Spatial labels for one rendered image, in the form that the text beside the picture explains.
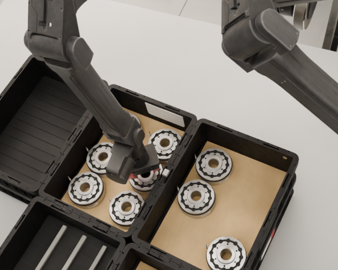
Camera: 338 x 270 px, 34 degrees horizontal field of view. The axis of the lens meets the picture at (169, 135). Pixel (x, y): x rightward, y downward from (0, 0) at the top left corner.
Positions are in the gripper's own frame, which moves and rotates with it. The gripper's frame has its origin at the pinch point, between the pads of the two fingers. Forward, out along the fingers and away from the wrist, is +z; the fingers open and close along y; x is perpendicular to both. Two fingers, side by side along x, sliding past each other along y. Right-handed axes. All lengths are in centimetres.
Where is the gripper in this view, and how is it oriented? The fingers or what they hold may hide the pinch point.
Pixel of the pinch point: (145, 172)
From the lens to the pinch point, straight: 153.8
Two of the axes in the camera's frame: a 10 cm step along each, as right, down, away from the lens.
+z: 1.6, 4.6, 8.7
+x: -2.7, -8.3, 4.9
